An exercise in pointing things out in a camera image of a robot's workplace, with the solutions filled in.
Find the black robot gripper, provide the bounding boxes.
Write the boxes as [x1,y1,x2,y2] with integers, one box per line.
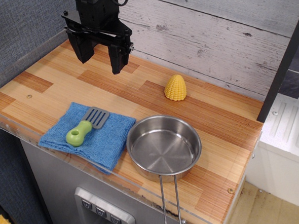
[62,0,134,74]

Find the stainless steel pot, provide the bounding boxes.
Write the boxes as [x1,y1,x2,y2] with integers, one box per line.
[126,115,202,215]

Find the blue cloth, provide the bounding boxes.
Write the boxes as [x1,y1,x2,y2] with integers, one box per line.
[39,102,136,174]

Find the yellow toy corn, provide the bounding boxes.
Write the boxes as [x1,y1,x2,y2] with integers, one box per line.
[164,74,187,101]

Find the clear acrylic left barrier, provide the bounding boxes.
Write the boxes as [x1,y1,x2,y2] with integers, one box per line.
[0,30,68,88]

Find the clear acrylic barrier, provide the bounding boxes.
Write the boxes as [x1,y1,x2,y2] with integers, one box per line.
[0,30,68,88]
[0,115,213,224]

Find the clear acrylic front barrier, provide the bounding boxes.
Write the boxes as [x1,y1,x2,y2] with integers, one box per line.
[0,115,213,224]

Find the silver toy fridge cabinet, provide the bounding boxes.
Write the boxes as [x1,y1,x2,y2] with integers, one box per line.
[14,138,211,224]

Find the white toy sink unit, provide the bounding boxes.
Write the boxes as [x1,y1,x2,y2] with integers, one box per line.
[246,94,299,206]

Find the green handled grey spatula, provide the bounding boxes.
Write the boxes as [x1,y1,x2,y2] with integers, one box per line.
[66,106,110,147]

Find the black vertical post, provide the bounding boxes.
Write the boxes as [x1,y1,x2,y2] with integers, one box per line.
[256,20,299,123]

